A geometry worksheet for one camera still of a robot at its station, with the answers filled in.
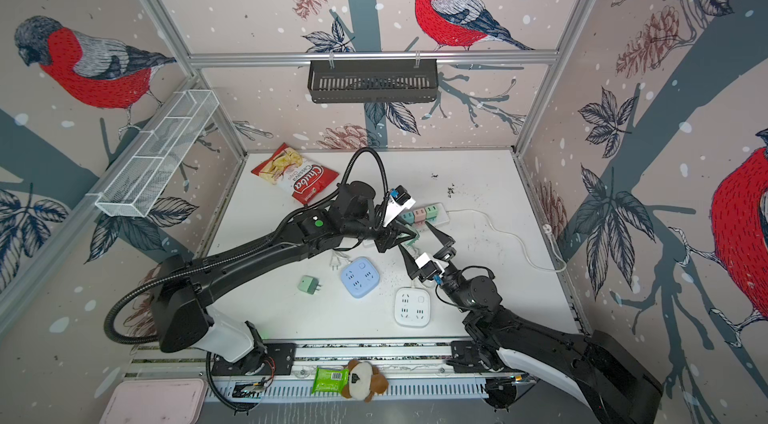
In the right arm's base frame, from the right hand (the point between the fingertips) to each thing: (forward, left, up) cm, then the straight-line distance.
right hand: (415, 235), depth 70 cm
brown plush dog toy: (-27, +12, -21) cm, 36 cm away
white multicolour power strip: (+19, -9, -22) cm, 30 cm away
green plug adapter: (-5, +30, -21) cm, 37 cm away
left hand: (0, +1, +1) cm, 1 cm away
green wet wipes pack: (-27, +20, -22) cm, 40 cm away
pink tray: (-33, +61, -23) cm, 74 cm away
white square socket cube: (-10, 0, -22) cm, 24 cm away
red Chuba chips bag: (+32, +41, -18) cm, 55 cm away
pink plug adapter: (+17, -2, -16) cm, 23 cm away
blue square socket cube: (-2, +16, -22) cm, 27 cm away
